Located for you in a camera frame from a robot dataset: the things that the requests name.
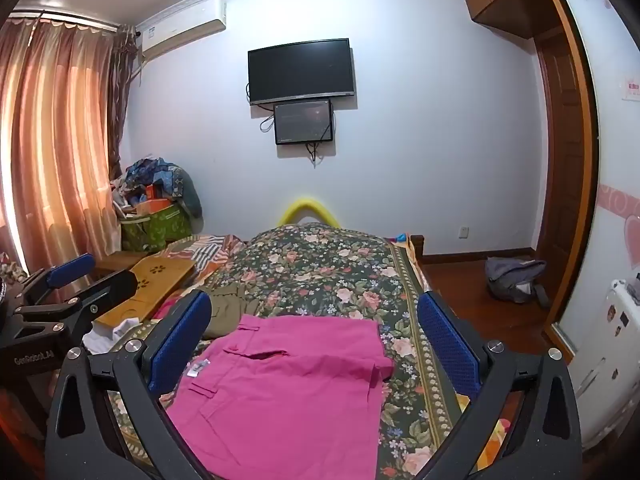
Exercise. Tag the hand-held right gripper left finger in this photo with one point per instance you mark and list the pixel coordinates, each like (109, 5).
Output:
(180, 345)

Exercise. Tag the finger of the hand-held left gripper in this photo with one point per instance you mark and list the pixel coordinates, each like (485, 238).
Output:
(70, 270)
(112, 290)

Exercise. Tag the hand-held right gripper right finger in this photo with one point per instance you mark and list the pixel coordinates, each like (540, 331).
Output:
(445, 345)

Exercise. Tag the pink pants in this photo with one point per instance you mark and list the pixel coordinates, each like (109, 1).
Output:
(290, 385)

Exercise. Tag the olive green pants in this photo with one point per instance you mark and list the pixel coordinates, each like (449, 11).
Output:
(230, 310)

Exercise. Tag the bright pink cloth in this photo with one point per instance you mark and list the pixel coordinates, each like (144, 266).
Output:
(165, 310)

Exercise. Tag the wooden lap board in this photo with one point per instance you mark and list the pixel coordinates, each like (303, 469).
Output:
(150, 280)

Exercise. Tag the white cloth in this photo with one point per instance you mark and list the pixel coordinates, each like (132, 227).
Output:
(112, 335)

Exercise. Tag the green patterned bag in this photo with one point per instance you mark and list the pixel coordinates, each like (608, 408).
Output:
(155, 230)

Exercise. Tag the orange box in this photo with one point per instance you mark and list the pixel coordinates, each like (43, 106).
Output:
(155, 206)

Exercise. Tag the grey backpack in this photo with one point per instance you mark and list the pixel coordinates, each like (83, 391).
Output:
(510, 277)

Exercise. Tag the striped cloth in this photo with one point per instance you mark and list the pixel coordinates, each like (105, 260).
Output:
(210, 252)

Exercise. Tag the orange patterned sheet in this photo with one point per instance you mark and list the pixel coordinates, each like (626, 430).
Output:
(495, 432)

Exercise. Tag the wooden bed footboard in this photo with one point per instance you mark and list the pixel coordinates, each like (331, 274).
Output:
(416, 247)

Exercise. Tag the orange curtain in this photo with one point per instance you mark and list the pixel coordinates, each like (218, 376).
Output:
(55, 150)

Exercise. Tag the blue patterned cloth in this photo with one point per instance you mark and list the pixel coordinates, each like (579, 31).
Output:
(155, 172)

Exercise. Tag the floral bedspread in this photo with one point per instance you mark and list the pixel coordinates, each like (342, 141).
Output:
(320, 270)

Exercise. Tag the white appliance with stickers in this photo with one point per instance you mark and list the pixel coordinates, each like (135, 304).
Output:
(607, 360)

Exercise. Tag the yellow foam tube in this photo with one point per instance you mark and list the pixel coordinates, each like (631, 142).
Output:
(305, 205)

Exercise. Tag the brown wooden door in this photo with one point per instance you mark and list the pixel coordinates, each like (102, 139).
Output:
(585, 160)

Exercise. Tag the white sliding wardrobe door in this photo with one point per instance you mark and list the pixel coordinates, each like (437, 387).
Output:
(615, 185)

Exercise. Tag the white air conditioner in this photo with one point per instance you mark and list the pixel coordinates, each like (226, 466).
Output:
(180, 25)

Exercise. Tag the pink wardrobe sticker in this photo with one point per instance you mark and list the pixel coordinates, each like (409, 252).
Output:
(632, 90)

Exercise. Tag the white wall outlet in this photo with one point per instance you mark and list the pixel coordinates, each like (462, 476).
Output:
(465, 231)

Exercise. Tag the small black wall monitor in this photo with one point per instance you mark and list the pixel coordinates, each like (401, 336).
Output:
(302, 122)

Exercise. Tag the black wall television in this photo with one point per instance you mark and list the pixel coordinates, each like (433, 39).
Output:
(300, 70)

